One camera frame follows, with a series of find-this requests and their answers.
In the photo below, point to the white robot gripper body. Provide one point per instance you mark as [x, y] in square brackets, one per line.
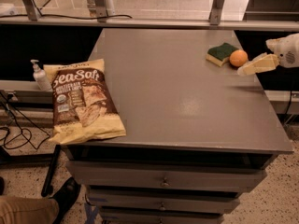
[289, 52]

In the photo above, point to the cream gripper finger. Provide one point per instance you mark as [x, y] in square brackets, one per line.
[265, 64]
[259, 57]

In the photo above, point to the orange fruit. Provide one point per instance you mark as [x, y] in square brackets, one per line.
[238, 58]

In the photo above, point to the green and yellow sponge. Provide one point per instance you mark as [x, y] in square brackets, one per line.
[220, 55]

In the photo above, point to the grey drawer cabinet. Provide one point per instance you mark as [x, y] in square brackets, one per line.
[180, 109]

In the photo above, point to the sea salt chips bag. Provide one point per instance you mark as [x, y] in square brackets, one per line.
[83, 109]

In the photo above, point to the top grey drawer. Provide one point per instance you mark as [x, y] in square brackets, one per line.
[151, 176]

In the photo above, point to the grey drawer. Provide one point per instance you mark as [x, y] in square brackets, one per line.
[162, 201]
[151, 176]
[144, 217]

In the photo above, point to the middle grey drawer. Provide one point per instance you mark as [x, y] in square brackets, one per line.
[162, 201]

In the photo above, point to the white pump dispenser bottle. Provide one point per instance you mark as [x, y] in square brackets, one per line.
[40, 77]

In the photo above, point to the bottom grey drawer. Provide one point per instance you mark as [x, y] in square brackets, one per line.
[144, 217]

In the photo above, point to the black shoe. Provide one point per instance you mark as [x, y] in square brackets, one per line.
[65, 197]

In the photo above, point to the black table leg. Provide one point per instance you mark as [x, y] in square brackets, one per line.
[47, 187]

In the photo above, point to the tan trouser leg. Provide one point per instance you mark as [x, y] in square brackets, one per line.
[17, 210]

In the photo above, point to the grey metal frame rail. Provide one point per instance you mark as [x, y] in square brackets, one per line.
[264, 15]

